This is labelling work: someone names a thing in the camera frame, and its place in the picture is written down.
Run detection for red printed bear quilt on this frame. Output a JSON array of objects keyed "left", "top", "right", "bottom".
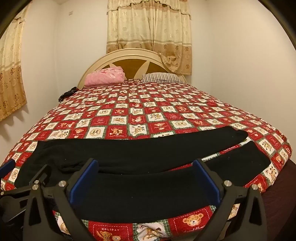
[{"left": 0, "top": 79, "right": 292, "bottom": 241}]

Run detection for dark maroon mattress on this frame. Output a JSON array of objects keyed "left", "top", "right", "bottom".
[{"left": 225, "top": 160, "right": 296, "bottom": 241}]

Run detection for wide beige patterned curtain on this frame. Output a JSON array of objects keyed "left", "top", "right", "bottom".
[{"left": 106, "top": 0, "right": 192, "bottom": 75}]

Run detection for dark cloth bundle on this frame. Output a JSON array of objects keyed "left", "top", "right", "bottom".
[{"left": 58, "top": 86, "right": 78, "bottom": 103}]

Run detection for striped pillow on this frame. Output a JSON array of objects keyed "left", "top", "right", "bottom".
[{"left": 142, "top": 72, "right": 187, "bottom": 84}]

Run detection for pink folded blanket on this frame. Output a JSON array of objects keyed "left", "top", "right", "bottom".
[{"left": 84, "top": 66, "right": 126, "bottom": 88}]

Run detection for black pants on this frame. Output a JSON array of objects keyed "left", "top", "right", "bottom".
[{"left": 14, "top": 126, "right": 271, "bottom": 215}]

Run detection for cream wooden headboard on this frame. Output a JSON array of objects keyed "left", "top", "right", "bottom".
[{"left": 76, "top": 48, "right": 187, "bottom": 90}]

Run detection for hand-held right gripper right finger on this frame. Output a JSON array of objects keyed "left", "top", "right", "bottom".
[{"left": 192, "top": 159, "right": 269, "bottom": 241}]

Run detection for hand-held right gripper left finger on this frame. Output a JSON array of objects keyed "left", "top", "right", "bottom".
[{"left": 23, "top": 158, "right": 100, "bottom": 241}]

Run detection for narrow beige patterned curtain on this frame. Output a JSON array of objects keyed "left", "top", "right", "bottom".
[{"left": 0, "top": 5, "right": 29, "bottom": 121}]

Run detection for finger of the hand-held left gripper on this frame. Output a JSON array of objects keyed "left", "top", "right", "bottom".
[
  {"left": 0, "top": 159, "right": 16, "bottom": 178},
  {"left": 29, "top": 164, "right": 50, "bottom": 186}
]

